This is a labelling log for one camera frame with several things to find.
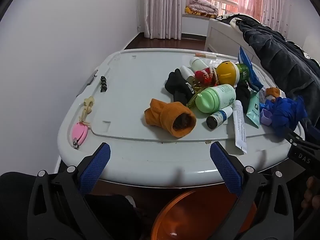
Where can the green-capped white bottle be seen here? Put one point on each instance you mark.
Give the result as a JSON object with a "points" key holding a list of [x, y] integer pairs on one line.
{"points": [[216, 98]]}

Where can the small purple cup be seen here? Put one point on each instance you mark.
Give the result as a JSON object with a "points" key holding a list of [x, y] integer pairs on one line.
{"points": [[265, 116]]}

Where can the pink nail clipper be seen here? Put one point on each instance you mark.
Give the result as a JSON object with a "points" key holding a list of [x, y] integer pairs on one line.
{"points": [[79, 132]]}

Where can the orange plastic basin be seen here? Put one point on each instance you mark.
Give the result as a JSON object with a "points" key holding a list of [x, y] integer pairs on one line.
{"points": [[200, 217]]}

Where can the black clothing pile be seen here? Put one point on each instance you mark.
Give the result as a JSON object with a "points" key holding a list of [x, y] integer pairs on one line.
{"points": [[277, 52]]}

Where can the grey box latch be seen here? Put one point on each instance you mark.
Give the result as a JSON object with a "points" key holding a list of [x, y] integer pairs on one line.
{"points": [[91, 78]]}

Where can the plain black sock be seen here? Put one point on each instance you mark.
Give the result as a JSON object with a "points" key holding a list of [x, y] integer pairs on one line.
{"points": [[242, 95]]}

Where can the yellow round toy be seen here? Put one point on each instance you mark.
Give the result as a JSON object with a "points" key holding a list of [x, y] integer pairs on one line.
{"points": [[225, 73]]}

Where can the blue cloth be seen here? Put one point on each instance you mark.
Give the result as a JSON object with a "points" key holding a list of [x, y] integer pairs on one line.
{"points": [[285, 113]]}

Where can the orange sock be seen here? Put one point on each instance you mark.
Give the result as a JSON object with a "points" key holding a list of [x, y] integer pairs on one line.
{"points": [[171, 117]]}

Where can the white bed footboard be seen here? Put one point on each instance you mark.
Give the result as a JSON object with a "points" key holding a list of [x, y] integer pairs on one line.
{"points": [[220, 36]]}

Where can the small blue-label dropper bottle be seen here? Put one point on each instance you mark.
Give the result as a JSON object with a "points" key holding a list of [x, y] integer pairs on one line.
{"points": [[218, 118]]}

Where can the white storage box lid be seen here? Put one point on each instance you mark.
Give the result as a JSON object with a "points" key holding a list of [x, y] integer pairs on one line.
{"points": [[140, 80]]}

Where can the orange-tipped clear tube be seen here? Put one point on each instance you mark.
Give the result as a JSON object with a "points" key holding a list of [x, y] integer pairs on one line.
{"points": [[205, 54]]}

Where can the green plastic bottle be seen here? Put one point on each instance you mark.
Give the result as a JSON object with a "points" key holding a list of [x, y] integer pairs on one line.
{"points": [[243, 73]]}

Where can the white squeeze tube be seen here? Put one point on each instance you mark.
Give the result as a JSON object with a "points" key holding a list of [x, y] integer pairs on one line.
{"points": [[239, 127]]}

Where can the red plush toy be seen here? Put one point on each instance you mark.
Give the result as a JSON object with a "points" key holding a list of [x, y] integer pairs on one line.
{"points": [[203, 77]]}

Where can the green sachet packet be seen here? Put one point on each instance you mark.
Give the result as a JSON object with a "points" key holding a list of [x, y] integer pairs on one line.
{"points": [[253, 112]]}

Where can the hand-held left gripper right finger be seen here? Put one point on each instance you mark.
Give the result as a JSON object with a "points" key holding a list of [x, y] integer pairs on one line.
{"points": [[225, 168]]}

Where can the blue packet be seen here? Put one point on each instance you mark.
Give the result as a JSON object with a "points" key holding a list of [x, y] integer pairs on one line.
{"points": [[246, 62]]}

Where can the black printed sock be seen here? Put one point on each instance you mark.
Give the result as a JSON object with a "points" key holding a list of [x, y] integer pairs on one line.
{"points": [[178, 86]]}

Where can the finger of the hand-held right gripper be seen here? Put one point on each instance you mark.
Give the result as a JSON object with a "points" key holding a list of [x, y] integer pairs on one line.
{"points": [[296, 138]]}

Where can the orange plush toy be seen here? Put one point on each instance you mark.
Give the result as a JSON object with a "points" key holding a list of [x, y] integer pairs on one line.
{"points": [[272, 91]]}

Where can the pink dotted curtain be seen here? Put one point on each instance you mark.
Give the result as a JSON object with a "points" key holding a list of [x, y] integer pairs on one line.
{"points": [[162, 7], [270, 0]]}

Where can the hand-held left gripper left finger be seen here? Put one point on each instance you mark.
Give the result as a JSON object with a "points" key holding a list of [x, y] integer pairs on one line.
{"points": [[96, 168]]}

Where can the small white bottle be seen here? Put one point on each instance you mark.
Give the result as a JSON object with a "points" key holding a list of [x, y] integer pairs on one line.
{"points": [[186, 71]]}

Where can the person's right hand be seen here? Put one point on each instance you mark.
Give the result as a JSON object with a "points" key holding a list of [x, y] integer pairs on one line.
{"points": [[313, 192]]}

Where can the black hair clip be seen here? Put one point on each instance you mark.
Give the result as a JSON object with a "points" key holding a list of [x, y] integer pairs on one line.
{"points": [[103, 83]]}

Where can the yellow-green clear plastic piece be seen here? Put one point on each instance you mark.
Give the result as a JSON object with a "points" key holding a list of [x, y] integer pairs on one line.
{"points": [[195, 97]]}

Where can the folded pink quilt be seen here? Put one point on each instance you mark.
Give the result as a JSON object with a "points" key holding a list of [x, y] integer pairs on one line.
{"points": [[202, 6]]}

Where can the white plastic bottle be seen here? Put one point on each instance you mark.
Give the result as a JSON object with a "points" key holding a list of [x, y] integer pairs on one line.
{"points": [[198, 63]]}

